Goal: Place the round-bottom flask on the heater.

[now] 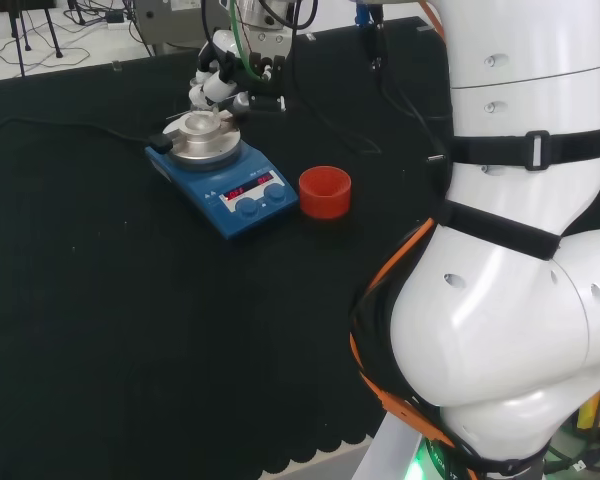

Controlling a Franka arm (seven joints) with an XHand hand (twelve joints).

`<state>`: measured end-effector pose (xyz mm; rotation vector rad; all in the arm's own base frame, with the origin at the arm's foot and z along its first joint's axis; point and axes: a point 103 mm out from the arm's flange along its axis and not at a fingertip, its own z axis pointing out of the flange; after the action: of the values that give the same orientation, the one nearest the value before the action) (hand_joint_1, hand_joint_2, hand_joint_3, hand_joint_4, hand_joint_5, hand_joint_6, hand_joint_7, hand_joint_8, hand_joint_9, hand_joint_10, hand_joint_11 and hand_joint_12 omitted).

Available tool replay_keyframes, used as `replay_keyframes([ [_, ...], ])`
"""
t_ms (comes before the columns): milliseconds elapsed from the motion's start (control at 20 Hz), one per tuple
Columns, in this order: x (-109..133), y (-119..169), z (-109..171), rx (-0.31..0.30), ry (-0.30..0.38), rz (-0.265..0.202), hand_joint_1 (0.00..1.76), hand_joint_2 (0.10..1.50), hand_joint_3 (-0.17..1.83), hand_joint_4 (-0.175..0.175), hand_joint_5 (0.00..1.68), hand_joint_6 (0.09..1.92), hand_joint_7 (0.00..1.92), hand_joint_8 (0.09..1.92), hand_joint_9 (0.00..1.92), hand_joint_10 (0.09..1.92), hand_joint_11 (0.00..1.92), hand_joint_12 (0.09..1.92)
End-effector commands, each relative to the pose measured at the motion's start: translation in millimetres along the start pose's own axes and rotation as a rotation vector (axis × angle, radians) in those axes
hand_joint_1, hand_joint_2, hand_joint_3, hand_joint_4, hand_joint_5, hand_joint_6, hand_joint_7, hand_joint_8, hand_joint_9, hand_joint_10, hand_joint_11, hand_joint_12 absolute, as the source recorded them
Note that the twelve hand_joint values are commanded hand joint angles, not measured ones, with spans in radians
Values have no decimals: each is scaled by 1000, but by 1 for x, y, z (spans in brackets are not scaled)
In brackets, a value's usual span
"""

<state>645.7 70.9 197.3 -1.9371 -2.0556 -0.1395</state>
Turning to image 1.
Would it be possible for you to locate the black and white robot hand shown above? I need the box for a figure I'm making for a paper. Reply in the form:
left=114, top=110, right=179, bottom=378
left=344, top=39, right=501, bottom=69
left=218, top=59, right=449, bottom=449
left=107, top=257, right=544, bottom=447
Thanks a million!
left=188, top=29, right=295, bottom=119

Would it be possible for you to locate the clear round-bottom glass flask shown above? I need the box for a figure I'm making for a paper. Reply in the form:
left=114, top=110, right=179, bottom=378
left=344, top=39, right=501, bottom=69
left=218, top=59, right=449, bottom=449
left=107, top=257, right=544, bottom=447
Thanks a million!
left=188, top=97, right=222, bottom=120

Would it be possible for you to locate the heater with blue base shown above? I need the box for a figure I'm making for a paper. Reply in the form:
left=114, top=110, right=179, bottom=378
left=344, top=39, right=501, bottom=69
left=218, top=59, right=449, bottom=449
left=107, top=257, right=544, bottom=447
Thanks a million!
left=144, top=107, right=301, bottom=242

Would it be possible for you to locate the grey metal box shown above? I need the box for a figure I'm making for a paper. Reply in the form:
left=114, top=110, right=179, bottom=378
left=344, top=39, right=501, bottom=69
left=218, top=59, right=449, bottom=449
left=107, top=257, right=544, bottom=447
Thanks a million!
left=133, top=0, right=231, bottom=52

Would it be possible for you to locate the black bench cloth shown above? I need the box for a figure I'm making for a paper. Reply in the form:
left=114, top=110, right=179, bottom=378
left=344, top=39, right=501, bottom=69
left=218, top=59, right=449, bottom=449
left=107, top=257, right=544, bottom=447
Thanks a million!
left=0, top=15, right=456, bottom=480

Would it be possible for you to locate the yellow stop button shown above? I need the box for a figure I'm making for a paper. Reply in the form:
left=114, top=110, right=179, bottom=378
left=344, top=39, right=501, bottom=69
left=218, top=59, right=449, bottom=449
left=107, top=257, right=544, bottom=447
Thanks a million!
left=576, top=377, right=600, bottom=444

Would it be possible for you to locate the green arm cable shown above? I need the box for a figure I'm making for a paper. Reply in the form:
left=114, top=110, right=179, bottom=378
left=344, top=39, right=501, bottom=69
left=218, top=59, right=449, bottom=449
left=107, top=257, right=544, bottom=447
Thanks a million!
left=229, top=0, right=272, bottom=82

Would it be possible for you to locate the black heater power cable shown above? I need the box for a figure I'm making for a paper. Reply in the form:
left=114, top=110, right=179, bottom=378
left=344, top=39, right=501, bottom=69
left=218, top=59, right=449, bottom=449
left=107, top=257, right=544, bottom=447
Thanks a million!
left=0, top=115, right=174, bottom=154

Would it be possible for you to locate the red ribbed plastic ring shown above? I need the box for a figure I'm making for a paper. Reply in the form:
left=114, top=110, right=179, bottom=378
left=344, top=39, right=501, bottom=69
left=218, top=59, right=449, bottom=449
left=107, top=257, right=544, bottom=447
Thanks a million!
left=297, top=165, right=353, bottom=222

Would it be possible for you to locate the black camera tripod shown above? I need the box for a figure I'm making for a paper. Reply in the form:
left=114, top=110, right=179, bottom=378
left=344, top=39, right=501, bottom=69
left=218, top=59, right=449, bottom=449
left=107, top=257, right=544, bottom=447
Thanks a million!
left=0, top=0, right=64, bottom=77

